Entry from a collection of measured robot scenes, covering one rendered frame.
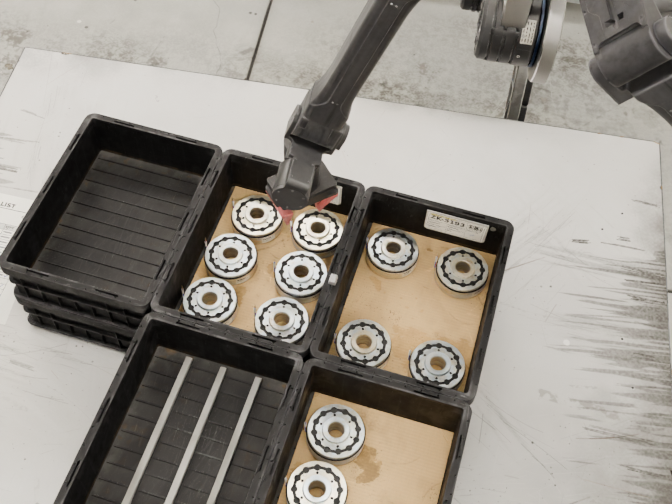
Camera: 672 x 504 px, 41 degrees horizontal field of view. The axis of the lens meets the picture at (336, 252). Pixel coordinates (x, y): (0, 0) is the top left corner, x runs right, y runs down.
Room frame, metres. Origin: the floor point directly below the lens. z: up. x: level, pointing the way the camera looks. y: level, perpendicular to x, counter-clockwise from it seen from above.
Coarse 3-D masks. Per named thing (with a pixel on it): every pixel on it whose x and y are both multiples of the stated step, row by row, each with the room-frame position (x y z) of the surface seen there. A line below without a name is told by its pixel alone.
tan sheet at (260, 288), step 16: (240, 192) 1.14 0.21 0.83; (256, 192) 1.14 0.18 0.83; (304, 208) 1.11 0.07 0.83; (224, 224) 1.06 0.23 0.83; (272, 240) 1.03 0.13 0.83; (288, 240) 1.03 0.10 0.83; (272, 256) 0.99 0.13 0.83; (256, 272) 0.95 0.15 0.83; (272, 272) 0.95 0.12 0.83; (240, 288) 0.91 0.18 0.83; (256, 288) 0.91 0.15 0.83; (272, 288) 0.91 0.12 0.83; (208, 304) 0.86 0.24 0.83; (240, 304) 0.87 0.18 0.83; (256, 304) 0.87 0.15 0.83; (304, 304) 0.88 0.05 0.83; (240, 320) 0.84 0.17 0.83
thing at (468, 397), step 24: (384, 192) 1.09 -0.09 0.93; (360, 216) 1.04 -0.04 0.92; (480, 216) 1.05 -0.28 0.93; (504, 240) 1.00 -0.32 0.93; (504, 264) 0.94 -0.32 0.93; (336, 288) 0.86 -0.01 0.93; (336, 360) 0.72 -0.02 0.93; (480, 360) 0.74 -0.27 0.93; (408, 384) 0.68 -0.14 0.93; (432, 384) 0.68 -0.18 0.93
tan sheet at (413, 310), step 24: (432, 240) 1.06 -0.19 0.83; (360, 264) 0.98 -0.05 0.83; (432, 264) 1.00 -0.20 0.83; (360, 288) 0.93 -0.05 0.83; (384, 288) 0.93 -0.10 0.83; (408, 288) 0.94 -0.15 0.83; (432, 288) 0.94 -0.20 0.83; (360, 312) 0.87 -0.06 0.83; (384, 312) 0.88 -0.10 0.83; (408, 312) 0.88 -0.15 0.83; (432, 312) 0.89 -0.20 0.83; (456, 312) 0.89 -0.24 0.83; (480, 312) 0.89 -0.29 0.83; (336, 336) 0.82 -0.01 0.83; (408, 336) 0.83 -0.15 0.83; (432, 336) 0.83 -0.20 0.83; (456, 336) 0.84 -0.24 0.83; (408, 360) 0.78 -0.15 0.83
